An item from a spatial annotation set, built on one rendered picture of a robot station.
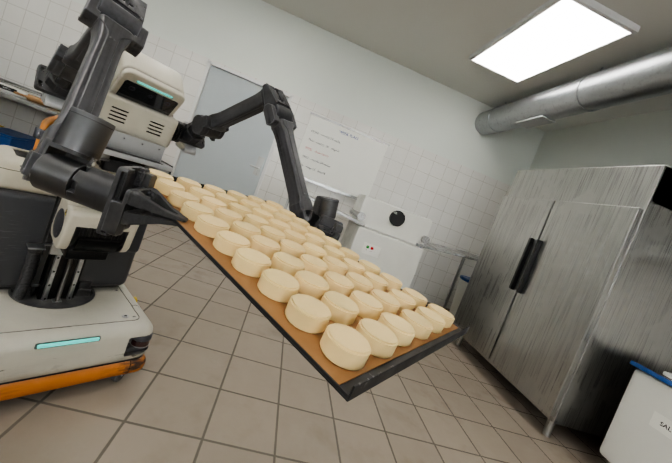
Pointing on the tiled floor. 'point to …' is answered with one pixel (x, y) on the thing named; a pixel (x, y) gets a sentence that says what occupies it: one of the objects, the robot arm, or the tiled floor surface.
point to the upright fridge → (575, 289)
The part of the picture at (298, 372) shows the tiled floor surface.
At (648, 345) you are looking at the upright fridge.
